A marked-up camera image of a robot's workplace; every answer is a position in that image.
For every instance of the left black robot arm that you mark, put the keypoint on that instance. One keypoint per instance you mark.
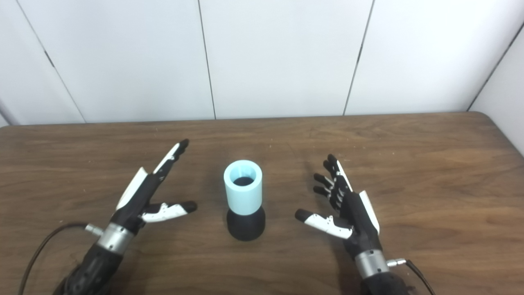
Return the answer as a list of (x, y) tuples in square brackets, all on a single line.
[(96, 262)]

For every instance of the black nozzle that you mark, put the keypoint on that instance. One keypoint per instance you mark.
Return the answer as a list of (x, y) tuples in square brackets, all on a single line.
[(245, 225)]

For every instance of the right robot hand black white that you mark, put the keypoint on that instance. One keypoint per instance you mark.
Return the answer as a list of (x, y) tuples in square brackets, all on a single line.
[(354, 217)]

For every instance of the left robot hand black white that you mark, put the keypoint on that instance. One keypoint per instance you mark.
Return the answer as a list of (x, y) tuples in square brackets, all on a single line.
[(137, 200)]

